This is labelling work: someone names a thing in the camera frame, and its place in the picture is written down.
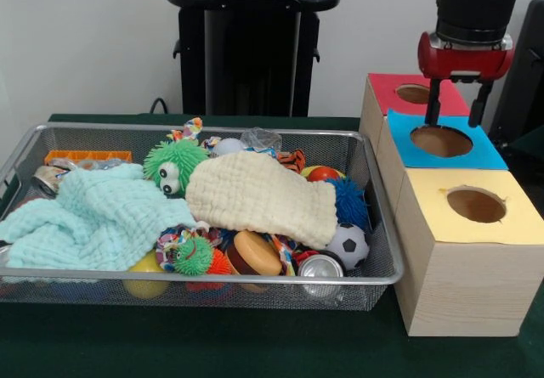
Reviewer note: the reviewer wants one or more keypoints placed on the orange plastic block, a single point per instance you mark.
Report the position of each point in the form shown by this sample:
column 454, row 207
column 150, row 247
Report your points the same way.
column 85, row 156

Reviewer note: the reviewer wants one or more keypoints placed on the blue spiky ball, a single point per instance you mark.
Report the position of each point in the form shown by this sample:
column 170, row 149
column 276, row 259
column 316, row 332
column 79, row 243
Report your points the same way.
column 350, row 201

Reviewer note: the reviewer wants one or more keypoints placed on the wooden box with three holes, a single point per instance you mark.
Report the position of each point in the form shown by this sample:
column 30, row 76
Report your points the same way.
column 467, row 289

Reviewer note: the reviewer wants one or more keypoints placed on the large green spiky eyed toy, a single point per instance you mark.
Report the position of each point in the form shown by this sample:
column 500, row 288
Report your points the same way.
column 178, row 157

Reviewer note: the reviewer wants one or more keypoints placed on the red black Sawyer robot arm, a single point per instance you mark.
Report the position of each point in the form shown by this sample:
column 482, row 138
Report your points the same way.
column 476, row 4

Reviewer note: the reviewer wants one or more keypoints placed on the silver drink can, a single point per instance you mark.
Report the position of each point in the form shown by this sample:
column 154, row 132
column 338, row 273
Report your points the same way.
column 319, row 265

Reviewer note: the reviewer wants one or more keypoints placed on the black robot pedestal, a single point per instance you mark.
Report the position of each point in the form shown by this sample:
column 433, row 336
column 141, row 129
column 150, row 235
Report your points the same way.
column 255, row 55

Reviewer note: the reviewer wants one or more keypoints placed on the black stand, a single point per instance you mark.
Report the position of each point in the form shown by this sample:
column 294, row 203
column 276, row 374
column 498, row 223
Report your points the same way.
column 531, row 76

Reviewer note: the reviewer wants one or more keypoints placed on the cream waffle cloth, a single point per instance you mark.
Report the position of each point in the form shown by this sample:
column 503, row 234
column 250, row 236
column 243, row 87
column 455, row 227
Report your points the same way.
column 255, row 195

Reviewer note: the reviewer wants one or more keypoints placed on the shallow metal mesh bin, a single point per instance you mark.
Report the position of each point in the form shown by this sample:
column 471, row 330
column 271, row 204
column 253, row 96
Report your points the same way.
column 276, row 299

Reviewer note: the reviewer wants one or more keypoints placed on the small green spiky toy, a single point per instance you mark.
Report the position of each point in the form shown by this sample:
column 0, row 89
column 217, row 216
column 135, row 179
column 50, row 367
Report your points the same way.
column 193, row 257

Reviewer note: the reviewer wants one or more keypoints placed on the mint green waffle cloth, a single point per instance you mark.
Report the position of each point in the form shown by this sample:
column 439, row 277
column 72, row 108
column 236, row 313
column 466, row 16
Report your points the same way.
column 98, row 221

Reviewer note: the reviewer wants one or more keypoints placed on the white baseball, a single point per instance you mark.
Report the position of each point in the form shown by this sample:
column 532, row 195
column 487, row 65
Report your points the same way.
column 227, row 146

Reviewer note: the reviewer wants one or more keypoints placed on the dark green tablecloth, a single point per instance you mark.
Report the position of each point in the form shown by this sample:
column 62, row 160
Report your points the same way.
column 212, row 344

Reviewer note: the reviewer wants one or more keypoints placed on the black white soccer ball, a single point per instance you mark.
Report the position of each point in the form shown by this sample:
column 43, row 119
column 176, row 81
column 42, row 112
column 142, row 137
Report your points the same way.
column 348, row 246

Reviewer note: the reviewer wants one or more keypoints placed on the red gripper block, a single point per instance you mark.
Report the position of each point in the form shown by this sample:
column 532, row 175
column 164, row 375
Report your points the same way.
column 465, row 66

